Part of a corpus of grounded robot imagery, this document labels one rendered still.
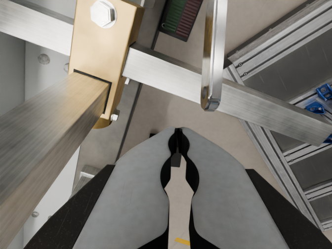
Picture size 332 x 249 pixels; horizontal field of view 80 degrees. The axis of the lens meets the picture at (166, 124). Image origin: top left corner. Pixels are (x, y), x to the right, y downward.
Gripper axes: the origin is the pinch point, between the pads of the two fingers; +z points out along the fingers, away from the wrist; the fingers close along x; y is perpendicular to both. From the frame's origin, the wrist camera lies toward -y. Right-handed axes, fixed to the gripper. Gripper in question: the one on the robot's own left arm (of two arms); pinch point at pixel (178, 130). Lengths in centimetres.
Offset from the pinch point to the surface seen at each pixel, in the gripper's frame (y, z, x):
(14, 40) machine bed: -1.6, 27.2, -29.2
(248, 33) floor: 3, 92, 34
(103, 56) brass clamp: -2.7, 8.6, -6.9
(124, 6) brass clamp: -6.7, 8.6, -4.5
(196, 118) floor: 48, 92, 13
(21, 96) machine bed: 9.9, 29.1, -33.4
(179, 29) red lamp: -3.9, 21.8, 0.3
